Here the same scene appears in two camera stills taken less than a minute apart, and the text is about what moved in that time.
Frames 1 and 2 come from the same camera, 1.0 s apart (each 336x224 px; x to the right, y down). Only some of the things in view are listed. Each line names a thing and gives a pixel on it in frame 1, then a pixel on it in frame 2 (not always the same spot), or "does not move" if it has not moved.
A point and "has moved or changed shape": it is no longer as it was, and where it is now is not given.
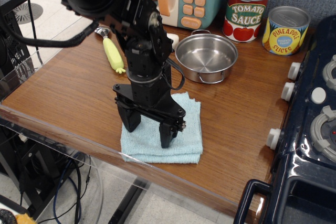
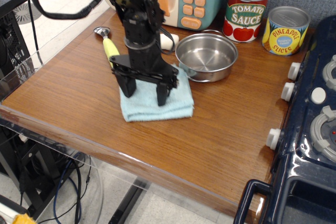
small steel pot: x=209 y=56 does not move
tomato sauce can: x=246 y=4 does not move
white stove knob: x=287 y=91 does not move
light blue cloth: x=144 y=144 has moved or changed shape
